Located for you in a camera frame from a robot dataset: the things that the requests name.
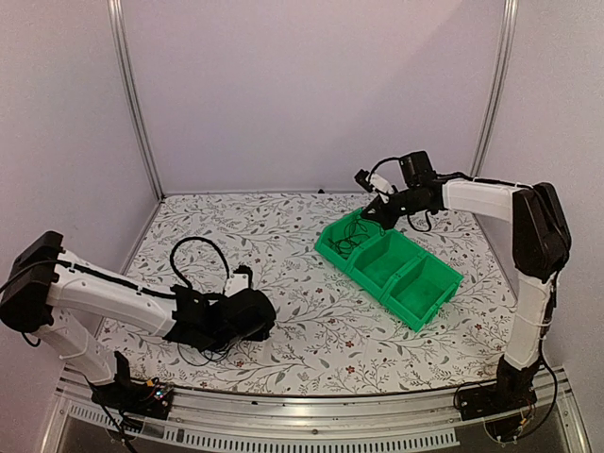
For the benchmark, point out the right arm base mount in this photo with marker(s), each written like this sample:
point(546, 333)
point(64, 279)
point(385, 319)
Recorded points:
point(512, 390)

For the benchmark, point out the right aluminium frame post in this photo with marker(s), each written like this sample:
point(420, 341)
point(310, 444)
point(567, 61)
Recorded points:
point(502, 61)

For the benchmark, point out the green bin right compartment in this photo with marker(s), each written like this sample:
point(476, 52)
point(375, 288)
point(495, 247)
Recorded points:
point(419, 290)

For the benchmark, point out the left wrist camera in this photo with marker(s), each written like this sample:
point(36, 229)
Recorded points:
point(240, 279)

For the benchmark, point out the green bin left compartment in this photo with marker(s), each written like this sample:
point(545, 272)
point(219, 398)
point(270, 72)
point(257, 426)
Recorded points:
point(340, 242)

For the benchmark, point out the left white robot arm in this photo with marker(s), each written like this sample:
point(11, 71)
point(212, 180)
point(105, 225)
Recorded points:
point(47, 283)

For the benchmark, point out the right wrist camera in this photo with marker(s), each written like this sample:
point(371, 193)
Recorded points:
point(374, 183)

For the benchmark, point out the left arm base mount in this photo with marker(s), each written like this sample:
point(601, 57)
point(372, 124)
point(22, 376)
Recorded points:
point(153, 398)

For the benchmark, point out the front aluminium rail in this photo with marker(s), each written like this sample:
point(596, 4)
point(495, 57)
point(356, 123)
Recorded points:
point(425, 421)

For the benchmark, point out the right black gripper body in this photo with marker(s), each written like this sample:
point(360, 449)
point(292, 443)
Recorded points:
point(412, 203)

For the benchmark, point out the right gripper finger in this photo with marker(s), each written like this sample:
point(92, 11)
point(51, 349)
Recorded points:
point(376, 211)
point(386, 220)

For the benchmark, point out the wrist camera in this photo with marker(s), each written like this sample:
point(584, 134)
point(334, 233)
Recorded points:
point(374, 183)
point(240, 279)

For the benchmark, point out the aluminium frame post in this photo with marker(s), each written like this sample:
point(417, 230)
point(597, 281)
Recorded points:
point(502, 61)
point(118, 31)

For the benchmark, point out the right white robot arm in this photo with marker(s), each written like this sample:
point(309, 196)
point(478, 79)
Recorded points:
point(541, 239)

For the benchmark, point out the left aluminium frame post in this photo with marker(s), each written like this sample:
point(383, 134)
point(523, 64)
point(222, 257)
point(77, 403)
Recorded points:
point(118, 31)

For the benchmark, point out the green bin compartment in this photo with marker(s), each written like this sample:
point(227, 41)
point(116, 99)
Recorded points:
point(340, 242)
point(419, 290)

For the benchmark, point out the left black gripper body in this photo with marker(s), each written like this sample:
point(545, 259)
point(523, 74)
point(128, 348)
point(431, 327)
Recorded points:
point(259, 336)

